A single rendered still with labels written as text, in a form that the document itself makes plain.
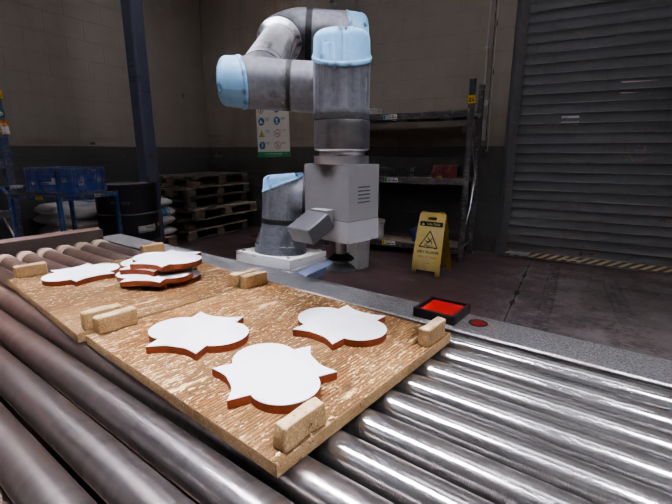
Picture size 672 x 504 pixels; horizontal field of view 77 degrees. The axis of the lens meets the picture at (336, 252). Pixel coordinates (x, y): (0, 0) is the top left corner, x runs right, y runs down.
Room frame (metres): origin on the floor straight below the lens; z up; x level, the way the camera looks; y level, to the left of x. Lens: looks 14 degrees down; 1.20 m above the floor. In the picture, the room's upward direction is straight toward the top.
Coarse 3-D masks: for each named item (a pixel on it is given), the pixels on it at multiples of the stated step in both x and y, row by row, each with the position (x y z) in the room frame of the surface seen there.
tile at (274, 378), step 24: (240, 360) 0.47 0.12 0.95; (264, 360) 0.47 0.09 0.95; (288, 360) 0.47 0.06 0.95; (312, 360) 0.47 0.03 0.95; (240, 384) 0.42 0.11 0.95; (264, 384) 0.42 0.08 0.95; (288, 384) 0.42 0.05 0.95; (312, 384) 0.42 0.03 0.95; (264, 408) 0.38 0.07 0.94; (288, 408) 0.38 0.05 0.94
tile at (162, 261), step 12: (156, 252) 0.89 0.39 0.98; (168, 252) 0.89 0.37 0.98; (180, 252) 0.89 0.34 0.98; (192, 252) 0.89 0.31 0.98; (132, 264) 0.80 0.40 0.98; (144, 264) 0.80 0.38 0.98; (156, 264) 0.79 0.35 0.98; (168, 264) 0.80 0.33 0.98; (180, 264) 0.80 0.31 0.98; (192, 264) 0.82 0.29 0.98
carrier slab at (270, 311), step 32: (256, 288) 0.79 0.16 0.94; (288, 288) 0.79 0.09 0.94; (160, 320) 0.63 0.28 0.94; (256, 320) 0.63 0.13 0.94; (288, 320) 0.63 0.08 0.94; (128, 352) 0.52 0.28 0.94; (224, 352) 0.52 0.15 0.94; (320, 352) 0.52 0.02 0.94; (352, 352) 0.52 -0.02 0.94; (384, 352) 0.52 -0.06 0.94; (416, 352) 0.52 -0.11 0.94; (160, 384) 0.44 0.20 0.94; (192, 384) 0.44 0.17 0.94; (224, 384) 0.44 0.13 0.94; (320, 384) 0.44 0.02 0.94; (352, 384) 0.44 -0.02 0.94; (384, 384) 0.44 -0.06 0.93; (192, 416) 0.39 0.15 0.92; (224, 416) 0.38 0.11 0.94; (256, 416) 0.38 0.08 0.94; (352, 416) 0.39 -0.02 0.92; (256, 448) 0.33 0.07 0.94
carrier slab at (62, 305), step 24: (120, 264) 0.97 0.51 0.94; (24, 288) 0.79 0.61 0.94; (48, 288) 0.79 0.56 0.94; (72, 288) 0.79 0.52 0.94; (96, 288) 0.79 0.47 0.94; (120, 288) 0.79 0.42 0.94; (144, 288) 0.79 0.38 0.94; (168, 288) 0.79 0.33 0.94; (192, 288) 0.79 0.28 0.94; (216, 288) 0.79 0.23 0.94; (240, 288) 0.80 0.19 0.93; (48, 312) 0.66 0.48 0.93; (72, 312) 0.66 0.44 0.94; (144, 312) 0.66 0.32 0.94; (72, 336) 0.59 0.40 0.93
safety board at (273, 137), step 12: (264, 120) 6.55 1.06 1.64; (276, 120) 6.44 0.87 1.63; (288, 120) 6.33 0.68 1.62; (264, 132) 6.55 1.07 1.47; (276, 132) 6.44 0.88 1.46; (288, 132) 6.34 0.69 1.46; (264, 144) 6.56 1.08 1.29; (276, 144) 6.45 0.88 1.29; (288, 144) 6.34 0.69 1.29; (264, 156) 6.56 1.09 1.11; (276, 156) 6.45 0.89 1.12; (288, 156) 6.34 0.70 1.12
